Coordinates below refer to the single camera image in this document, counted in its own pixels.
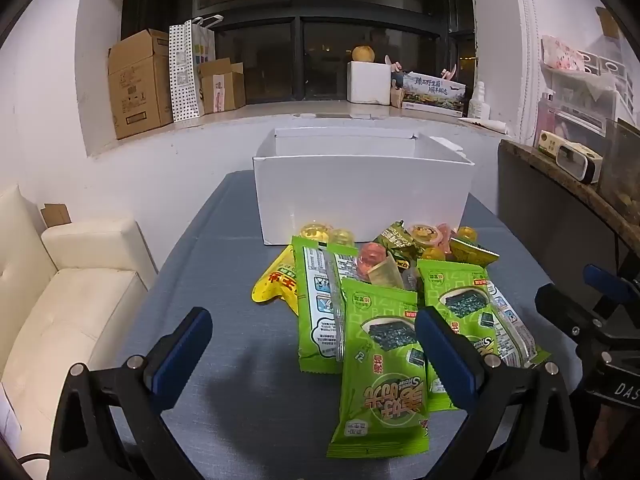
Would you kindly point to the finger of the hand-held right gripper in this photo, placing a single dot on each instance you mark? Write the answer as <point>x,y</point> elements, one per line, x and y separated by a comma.
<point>607,280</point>
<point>557,305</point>

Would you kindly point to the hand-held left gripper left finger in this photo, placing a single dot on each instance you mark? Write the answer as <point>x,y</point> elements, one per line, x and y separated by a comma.
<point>180,350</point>

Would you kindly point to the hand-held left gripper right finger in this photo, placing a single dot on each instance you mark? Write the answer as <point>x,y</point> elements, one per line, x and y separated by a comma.
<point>442,355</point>

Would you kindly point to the red jelly cup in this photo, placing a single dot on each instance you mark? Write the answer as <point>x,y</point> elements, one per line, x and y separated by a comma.
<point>371,260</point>

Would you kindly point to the white cardboard box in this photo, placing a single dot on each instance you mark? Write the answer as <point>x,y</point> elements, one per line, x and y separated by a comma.
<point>350,195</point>

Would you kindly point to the person's right forearm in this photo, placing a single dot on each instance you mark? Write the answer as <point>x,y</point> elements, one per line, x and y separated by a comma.
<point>607,432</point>

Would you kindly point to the green seaweed packet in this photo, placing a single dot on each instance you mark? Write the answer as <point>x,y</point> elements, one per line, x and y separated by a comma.
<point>510,325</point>
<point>320,310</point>
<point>380,400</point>
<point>450,285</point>
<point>346,264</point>

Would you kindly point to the blue tablecloth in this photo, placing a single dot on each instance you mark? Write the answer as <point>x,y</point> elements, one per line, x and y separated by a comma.
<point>225,260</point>

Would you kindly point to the gold snack packet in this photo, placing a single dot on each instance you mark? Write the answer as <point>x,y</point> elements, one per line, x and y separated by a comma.
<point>472,251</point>

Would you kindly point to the dark side cabinet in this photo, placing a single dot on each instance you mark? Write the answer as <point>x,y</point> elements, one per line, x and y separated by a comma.
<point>540,200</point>

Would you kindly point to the clear plastic container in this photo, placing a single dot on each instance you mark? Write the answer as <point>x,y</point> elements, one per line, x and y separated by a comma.
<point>620,170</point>

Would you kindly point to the yellow snack packet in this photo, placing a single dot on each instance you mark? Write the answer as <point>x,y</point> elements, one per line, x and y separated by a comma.
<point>272,285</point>

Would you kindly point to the orange printed-lid jelly cup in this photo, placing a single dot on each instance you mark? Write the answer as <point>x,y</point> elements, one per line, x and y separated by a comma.
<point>426,236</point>

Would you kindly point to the white device dark screen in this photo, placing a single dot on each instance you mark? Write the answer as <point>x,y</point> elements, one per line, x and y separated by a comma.
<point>580,162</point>

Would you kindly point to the cream sofa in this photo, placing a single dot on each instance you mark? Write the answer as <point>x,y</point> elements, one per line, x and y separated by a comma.
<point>60,310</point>

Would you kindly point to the pink jelly cup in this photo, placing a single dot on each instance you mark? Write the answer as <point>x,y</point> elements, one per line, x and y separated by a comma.
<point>442,227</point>

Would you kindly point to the dark green snack packet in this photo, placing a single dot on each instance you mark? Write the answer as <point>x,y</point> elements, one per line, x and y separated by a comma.
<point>395,234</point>

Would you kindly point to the cream box green label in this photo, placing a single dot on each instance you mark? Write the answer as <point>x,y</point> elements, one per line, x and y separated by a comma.
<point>549,142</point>

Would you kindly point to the clear plastic drawer unit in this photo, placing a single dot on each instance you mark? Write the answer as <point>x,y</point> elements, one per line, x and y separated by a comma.
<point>580,105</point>

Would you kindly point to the brown cardboard piece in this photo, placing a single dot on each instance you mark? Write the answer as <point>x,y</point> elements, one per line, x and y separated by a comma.
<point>55,215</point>

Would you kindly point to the white plastic bottle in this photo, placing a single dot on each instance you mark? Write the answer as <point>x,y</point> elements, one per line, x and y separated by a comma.
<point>479,100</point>

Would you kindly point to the pink patterned pack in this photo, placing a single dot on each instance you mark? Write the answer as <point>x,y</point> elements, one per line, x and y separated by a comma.
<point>562,52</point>

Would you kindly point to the long printed box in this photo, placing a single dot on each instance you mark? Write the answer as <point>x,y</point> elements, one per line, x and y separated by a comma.
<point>435,92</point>

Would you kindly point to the small open cardboard box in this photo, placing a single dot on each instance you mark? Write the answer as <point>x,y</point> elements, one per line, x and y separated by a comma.
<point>222,87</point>

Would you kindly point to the large brown cardboard box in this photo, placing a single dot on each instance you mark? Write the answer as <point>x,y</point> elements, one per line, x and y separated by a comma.
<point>140,85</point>

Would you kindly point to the polka dot paper bag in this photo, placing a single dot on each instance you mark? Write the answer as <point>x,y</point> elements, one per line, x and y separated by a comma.
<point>186,75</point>

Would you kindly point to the small toy figurine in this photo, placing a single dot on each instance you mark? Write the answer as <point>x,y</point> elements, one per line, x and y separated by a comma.
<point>397,77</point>

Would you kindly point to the white foam box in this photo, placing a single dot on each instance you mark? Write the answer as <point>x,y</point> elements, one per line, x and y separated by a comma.
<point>369,82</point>

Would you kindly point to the dark window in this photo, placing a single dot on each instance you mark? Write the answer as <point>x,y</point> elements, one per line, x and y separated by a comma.
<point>260,60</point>

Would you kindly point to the orange fruit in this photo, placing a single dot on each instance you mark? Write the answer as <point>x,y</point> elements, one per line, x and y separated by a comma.
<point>363,53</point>

